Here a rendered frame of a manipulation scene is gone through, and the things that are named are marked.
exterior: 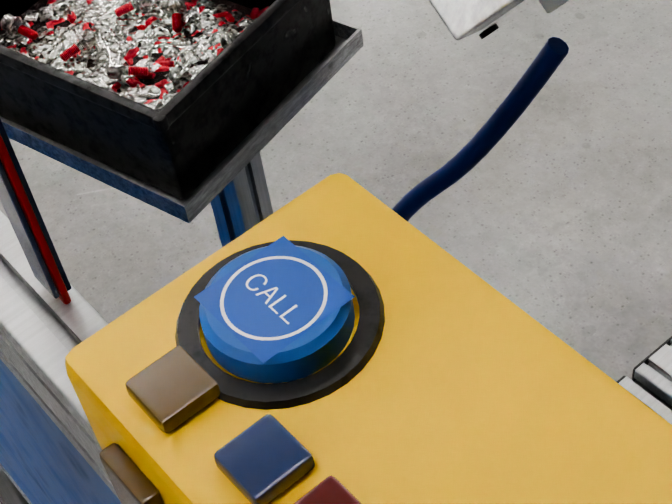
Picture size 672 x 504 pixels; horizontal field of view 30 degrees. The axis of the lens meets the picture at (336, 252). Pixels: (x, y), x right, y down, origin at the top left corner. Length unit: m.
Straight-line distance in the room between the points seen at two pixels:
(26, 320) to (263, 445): 0.35
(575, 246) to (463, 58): 0.44
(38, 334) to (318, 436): 0.34
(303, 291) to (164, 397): 0.04
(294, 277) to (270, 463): 0.05
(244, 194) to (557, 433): 0.55
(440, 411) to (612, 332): 1.37
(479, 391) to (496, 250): 1.46
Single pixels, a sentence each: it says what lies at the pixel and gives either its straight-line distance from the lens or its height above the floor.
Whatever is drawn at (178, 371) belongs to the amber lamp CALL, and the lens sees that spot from 0.32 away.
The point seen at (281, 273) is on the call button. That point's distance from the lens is 0.33.
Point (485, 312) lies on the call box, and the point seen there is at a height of 1.07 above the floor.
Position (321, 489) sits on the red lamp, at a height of 1.08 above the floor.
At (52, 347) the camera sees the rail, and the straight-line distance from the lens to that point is 0.63.
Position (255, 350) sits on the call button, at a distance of 0.31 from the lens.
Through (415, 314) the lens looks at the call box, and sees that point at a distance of 0.33.
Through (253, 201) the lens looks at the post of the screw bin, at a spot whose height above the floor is 0.72.
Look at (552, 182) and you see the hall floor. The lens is 1.86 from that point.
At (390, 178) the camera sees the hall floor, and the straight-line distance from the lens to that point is 1.88.
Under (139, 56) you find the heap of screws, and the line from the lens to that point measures 0.81.
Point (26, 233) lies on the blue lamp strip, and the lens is 0.60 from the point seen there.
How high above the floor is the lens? 1.33
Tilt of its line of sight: 48 degrees down
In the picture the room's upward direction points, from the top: 10 degrees counter-clockwise
